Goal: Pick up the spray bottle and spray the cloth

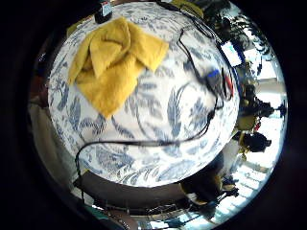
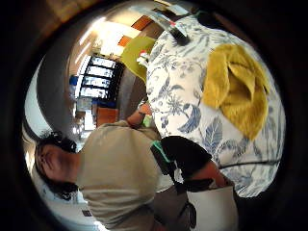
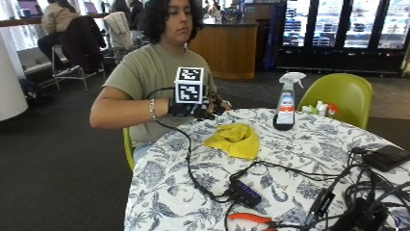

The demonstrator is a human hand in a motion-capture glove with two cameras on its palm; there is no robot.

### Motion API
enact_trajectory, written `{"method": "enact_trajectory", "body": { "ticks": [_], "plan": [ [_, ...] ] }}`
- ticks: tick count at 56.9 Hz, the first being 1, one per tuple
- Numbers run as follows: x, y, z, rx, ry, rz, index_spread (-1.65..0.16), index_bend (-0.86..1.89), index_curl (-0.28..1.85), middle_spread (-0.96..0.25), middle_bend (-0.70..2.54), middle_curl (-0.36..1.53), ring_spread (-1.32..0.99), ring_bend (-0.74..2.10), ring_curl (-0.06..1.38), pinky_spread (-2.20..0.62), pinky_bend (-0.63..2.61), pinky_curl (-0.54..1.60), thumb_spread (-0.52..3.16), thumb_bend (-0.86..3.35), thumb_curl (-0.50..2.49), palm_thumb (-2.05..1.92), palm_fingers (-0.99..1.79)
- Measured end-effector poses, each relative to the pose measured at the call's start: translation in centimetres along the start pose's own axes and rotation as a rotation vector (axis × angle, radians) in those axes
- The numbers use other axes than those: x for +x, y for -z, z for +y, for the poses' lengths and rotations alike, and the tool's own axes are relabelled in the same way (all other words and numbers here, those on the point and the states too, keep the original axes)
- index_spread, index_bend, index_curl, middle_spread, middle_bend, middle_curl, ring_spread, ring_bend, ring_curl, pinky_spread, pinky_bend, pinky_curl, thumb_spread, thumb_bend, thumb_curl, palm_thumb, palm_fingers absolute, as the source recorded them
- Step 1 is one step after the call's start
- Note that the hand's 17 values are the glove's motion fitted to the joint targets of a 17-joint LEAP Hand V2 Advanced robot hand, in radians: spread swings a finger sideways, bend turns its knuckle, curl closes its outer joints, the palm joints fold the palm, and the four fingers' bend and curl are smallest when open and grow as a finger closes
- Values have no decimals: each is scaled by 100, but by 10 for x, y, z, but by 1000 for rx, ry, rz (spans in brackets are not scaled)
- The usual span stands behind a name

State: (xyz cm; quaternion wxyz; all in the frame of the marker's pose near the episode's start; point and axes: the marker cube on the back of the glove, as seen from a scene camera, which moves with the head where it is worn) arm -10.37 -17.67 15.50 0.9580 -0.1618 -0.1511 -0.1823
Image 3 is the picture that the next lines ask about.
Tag glass door drinks fridges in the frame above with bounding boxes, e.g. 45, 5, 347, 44
276, 0, 410, 77

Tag green plastic chair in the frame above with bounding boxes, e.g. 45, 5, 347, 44
295, 72, 374, 131

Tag black glove cable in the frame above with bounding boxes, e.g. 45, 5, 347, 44
146, 86, 236, 204

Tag metal frame chair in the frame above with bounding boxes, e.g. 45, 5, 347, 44
51, 43, 108, 94

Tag black cable adapter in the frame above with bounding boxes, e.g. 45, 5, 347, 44
303, 187, 337, 226

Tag black usb hub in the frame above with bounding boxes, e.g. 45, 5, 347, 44
228, 174, 264, 208

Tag white marker cube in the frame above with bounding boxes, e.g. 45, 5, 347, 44
173, 66, 206, 105

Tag black box device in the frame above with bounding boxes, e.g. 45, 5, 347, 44
361, 144, 410, 173

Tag blue floral tablecloth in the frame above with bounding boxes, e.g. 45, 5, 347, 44
122, 107, 410, 231

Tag white column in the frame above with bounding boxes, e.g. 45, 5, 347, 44
0, 28, 29, 122

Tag dark jacket on chair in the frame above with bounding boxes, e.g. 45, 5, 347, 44
59, 14, 108, 73

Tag clear spray bottle white trigger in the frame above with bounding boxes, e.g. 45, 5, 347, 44
272, 71, 307, 132

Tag the person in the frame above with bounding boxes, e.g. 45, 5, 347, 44
88, 0, 234, 164

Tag yellow cloth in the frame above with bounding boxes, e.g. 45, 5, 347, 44
201, 122, 261, 161

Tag tangle of black cables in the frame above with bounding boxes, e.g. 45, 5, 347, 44
298, 147, 410, 231

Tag wooden round counter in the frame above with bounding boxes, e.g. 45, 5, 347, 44
188, 18, 260, 81

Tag pale jacket on chair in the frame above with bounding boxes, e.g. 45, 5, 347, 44
102, 11, 136, 53

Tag small white bottle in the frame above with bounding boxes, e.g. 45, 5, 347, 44
315, 100, 329, 117

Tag thin black hub cable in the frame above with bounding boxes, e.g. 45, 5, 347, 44
245, 159, 343, 181

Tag green chair of person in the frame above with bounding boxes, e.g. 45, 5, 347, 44
121, 127, 137, 171

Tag orange handled pliers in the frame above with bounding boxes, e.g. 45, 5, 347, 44
225, 212, 280, 231

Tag silver bracelet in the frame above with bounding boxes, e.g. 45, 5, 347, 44
149, 98, 158, 121

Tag bottle with red trigger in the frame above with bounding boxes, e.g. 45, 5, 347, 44
325, 102, 339, 117

